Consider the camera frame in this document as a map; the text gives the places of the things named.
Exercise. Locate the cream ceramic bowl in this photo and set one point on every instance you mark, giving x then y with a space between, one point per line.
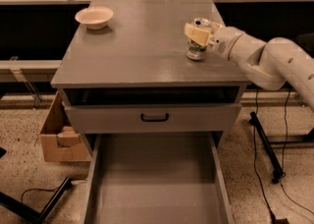
96 17

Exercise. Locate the green white 7up can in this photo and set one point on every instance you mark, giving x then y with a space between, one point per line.
195 51

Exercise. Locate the black drawer handle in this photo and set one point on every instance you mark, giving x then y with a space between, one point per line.
154 118

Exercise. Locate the metal bracket left wall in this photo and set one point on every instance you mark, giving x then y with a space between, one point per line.
21 78

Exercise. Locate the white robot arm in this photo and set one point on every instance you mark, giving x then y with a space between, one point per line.
267 64

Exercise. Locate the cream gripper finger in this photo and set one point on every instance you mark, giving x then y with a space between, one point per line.
215 26
201 36

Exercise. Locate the grey top drawer front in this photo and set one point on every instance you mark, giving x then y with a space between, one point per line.
126 119

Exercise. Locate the brown cardboard box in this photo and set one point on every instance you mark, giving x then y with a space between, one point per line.
59 141

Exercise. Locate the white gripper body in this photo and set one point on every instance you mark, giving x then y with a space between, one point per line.
224 41

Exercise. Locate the black stand leg right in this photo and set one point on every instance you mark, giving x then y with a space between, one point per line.
278 172

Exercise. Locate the grey open middle drawer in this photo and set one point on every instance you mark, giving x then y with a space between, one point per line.
171 178

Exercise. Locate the grey drawer cabinet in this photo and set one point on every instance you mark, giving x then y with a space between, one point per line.
140 59

